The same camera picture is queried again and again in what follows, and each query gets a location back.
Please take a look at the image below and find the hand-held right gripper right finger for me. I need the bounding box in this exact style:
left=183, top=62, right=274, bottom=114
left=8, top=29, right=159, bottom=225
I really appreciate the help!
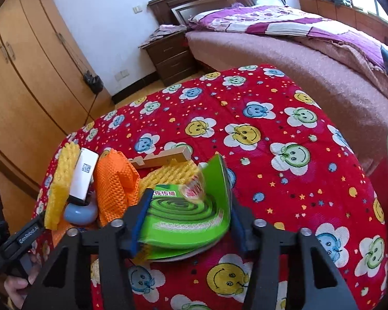
left=229, top=197, right=359, bottom=310

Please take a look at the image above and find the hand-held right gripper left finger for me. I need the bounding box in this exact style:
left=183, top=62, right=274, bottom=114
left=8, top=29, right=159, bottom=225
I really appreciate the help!
left=21, top=188, right=154, bottom=310

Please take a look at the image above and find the orange foam fruit net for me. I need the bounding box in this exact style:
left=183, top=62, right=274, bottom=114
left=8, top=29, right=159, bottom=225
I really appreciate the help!
left=93, top=149, right=141, bottom=228

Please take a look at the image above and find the green mosquito coil box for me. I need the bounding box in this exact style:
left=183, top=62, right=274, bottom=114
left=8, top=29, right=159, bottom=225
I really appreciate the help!
left=139, top=153, right=233, bottom=252

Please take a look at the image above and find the yellow foam fruit net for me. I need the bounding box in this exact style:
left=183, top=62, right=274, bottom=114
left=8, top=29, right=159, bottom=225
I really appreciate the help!
left=43, top=140, right=81, bottom=231
left=139, top=160, right=207, bottom=197

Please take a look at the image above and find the blue plastic scoop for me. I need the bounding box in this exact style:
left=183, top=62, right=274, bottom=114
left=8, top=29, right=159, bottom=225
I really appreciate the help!
left=64, top=190, right=99, bottom=225

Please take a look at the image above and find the white cardboard box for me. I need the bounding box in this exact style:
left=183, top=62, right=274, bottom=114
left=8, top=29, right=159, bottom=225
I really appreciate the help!
left=68, top=148, right=100, bottom=207

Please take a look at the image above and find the person's left hand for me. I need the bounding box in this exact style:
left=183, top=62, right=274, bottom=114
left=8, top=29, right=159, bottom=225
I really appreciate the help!
left=3, top=253, right=44, bottom=310

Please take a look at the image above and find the clear red-print plastic wrapper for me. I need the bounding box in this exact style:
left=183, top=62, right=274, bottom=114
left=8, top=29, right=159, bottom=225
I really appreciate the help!
left=180, top=174, right=209, bottom=205

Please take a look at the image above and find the red smiley flower blanket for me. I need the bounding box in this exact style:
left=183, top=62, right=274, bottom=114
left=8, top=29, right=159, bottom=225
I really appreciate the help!
left=31, top=64, right=388, bottom=310

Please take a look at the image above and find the wooden block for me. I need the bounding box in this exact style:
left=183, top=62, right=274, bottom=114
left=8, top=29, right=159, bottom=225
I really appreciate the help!
left=129, top=145, right=193, bottom=170

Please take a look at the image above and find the black hanging bag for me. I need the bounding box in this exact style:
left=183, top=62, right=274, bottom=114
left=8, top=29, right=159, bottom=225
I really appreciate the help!
left=83, top=71, right=104, bottom=95

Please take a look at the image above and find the wooden wardrobe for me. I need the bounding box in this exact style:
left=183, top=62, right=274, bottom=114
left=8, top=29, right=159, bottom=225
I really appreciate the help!
left=0, top=0, right=112, bottom=230

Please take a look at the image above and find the dark wooden nightstand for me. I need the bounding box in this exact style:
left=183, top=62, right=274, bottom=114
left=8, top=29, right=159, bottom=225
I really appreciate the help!
left=139, top=29, right=201, bottom=88

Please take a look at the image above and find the pink bedspread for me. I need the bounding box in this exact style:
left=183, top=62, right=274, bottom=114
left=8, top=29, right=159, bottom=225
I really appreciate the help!
left=185, top=30, right=388, bottom=175

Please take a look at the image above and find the pink cloth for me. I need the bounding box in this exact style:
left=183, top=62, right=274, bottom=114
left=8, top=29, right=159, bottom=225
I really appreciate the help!
left=139, top=24, right=188, bottom=49

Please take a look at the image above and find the purple white quilt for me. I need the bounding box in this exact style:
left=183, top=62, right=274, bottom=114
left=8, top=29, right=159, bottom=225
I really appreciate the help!
left=188, top=5, right=388, bottom=81

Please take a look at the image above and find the white pillow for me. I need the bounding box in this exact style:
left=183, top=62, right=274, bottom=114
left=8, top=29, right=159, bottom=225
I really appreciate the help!
left=188, top=9, right=220, bottom=23

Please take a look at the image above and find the wooden window cabinet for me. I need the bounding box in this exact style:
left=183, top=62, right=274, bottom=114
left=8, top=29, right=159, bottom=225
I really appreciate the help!
left=299, top=0, right=388, bottom=55

